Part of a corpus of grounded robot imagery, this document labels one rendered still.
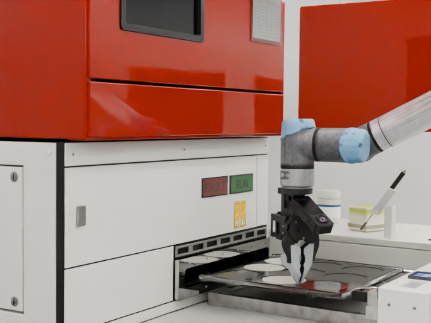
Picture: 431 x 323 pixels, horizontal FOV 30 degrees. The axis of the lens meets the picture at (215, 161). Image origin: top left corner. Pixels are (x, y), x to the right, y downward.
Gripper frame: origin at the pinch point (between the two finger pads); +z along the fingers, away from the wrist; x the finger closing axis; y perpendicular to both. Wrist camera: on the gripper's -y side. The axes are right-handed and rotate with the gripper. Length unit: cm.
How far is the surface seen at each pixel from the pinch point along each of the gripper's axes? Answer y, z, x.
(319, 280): 2.9, 1.6, -7.0
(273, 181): 312, 7, -188
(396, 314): -34.7, 0.2, 2.4
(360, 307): 4.7, 9.6, -20.4
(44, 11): 7, -55, 56
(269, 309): 8.1, 8.5, 2.9
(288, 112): 322, -40, -205
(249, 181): 36.3, -18.6, -7.6
